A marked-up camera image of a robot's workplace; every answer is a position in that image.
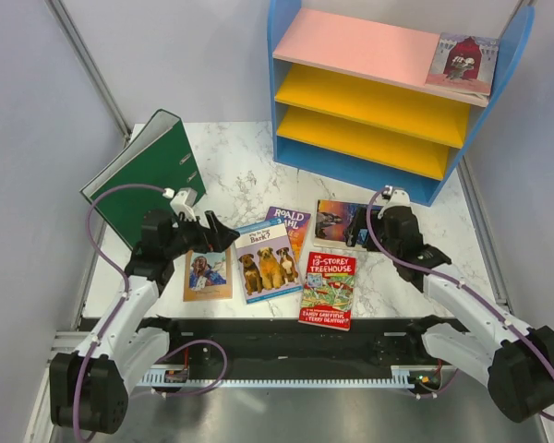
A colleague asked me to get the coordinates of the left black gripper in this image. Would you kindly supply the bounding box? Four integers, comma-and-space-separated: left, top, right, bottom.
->
164, 210, 238, 259

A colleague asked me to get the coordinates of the dogs bark book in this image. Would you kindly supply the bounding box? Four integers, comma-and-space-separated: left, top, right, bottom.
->
235, 218, 302, 305

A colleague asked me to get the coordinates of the Roald Dahl Charlie book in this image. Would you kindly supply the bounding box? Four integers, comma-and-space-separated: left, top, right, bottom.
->
265, 206, 311, 261

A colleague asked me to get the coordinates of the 13-Storey Treehouse book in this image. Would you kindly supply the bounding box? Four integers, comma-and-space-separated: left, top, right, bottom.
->
298, 252, 356, 331

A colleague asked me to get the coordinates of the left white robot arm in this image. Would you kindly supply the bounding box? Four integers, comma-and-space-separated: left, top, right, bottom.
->
49, 210, 240, 434

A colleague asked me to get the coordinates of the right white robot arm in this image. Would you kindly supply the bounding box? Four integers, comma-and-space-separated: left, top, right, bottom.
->
345, 202, 554, 423

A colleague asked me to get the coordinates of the Jane Eyre book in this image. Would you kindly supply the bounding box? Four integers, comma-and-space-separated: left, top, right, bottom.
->
313, 199, 367, 249

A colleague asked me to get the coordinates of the green lever arch binder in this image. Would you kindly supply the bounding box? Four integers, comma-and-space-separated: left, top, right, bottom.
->
80, 109, 206, 247

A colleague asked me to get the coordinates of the blue shelf unit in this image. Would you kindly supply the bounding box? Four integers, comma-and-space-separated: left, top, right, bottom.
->
267, 1, 535, 205

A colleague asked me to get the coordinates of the grey red castle book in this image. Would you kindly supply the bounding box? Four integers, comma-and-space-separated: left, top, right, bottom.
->
426, 32, 500, 98

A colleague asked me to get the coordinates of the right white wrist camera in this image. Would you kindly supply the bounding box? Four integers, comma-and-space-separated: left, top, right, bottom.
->
379, 186, 411, 218

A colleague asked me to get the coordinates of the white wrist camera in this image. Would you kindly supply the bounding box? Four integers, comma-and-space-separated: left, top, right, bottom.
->
379, 186, 411, 218
163, 187, 198, 222

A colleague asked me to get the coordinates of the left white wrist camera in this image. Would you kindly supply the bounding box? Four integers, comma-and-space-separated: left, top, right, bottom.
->
163, 187, 198, 222

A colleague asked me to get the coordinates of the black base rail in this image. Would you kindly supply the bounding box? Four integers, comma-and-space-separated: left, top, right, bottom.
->
140, 317, 438, 382

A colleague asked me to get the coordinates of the white slotted cable duct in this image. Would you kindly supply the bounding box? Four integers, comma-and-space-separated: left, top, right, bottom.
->
137, 365, 441, 389

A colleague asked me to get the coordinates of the aluminium frame post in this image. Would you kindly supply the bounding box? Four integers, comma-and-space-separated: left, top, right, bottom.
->
44, 0, 131, 141

